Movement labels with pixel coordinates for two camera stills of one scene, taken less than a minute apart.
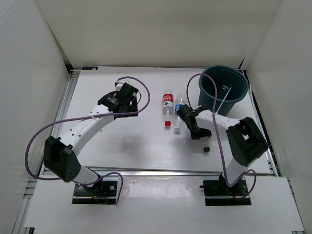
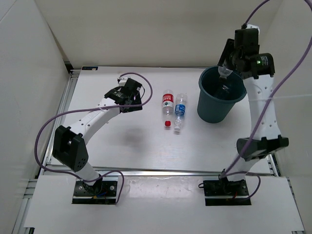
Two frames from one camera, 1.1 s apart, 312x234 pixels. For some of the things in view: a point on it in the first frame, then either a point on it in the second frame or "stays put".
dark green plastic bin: x=232 y=84 stays put
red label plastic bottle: x=167 y=103 stays put
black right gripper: x=196 y=136 → x=228 y=48
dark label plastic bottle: x=205 y=143 → x=224 y=72
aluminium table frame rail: x=71 y=76 stays put
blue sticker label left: x=89 y=68 stays put
